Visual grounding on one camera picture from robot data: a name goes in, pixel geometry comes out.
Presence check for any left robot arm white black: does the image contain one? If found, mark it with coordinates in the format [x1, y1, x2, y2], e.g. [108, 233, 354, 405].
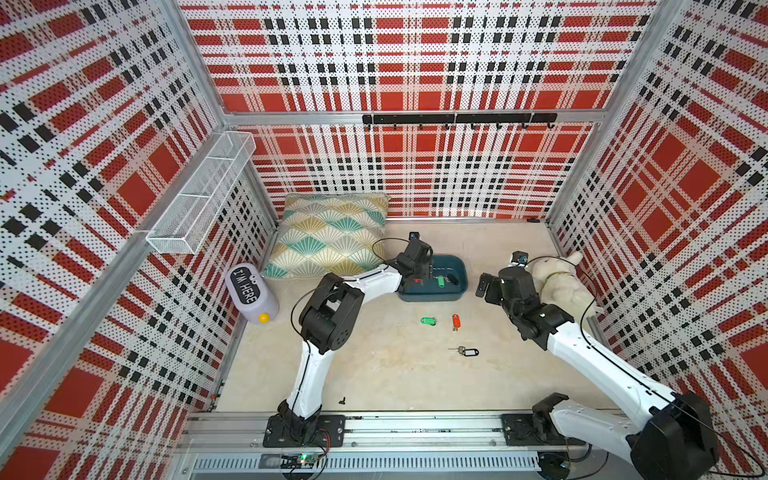
[275, 238, 433, 441]

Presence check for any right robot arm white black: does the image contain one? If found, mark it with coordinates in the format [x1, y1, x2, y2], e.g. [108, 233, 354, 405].
[476, 265, 720, 479]

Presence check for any teal storage box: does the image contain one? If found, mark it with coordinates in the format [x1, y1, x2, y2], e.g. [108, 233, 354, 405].
[398, 255, 469, 302]

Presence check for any white plush toy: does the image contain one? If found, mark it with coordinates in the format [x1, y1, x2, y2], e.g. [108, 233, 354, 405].
[526, 251, 603, 320]

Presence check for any fan pattern cushion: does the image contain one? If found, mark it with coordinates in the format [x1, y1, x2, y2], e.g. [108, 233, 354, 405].
[262, 193, 390, 280]

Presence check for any lavender I'm here jug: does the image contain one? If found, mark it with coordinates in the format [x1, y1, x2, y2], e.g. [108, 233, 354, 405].
[225, 263, 279, 324]

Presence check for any green circuit board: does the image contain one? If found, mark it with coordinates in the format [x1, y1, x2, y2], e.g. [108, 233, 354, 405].
[280, 453, 318, 470]

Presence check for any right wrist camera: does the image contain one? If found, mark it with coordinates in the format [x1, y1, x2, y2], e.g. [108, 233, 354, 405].
[509, 251, 529, 267]

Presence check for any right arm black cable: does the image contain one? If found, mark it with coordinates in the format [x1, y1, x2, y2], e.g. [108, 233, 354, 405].
[524, 254, 768, 480]

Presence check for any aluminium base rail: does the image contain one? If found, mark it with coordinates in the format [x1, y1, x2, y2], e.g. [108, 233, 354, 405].
[169, 411, 624, 479]

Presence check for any black hook rail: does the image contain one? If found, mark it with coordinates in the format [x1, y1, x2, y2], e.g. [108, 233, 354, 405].
[362, 112, 558, 127]

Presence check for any white wire mesh shelf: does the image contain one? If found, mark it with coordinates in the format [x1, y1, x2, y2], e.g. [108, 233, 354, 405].
[146, 131, 255, 255]

